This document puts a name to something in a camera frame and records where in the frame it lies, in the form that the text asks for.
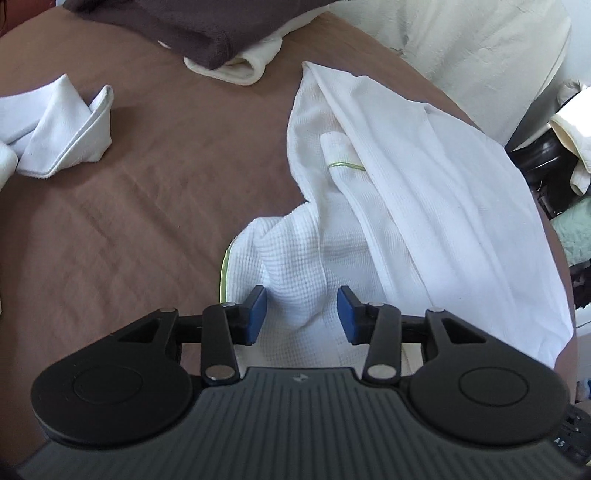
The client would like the black glossy object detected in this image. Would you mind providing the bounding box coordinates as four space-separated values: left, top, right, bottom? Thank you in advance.
505 134 580 220

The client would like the dark brown folded garment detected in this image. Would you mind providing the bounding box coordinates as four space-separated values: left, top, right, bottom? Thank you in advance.
65 0 342 70

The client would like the brown bed sheet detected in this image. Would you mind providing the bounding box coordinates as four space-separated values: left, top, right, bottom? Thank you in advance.
0 7 580 467

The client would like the cream cloth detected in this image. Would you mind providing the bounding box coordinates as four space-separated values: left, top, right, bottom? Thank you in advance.
0 141 19 192

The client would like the cream draped cover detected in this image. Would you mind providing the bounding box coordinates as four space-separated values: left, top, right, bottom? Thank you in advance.
328 0 573 148

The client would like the cream folded garment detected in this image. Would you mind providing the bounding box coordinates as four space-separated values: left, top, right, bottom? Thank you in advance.
185 9 333 86

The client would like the white waffle garment green trim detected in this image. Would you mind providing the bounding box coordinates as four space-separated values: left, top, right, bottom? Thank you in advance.
217 60 574 370

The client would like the white folded cloth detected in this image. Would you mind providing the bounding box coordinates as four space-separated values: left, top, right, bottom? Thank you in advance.
0 74 115 179

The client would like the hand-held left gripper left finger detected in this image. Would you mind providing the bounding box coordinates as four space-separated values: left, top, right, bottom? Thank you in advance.
117 284 269 385

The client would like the pale green quilt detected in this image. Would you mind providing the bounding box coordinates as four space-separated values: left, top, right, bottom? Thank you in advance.
551 198 591 266

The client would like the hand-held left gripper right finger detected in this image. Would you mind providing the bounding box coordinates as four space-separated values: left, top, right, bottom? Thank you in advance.
337 284 488 384

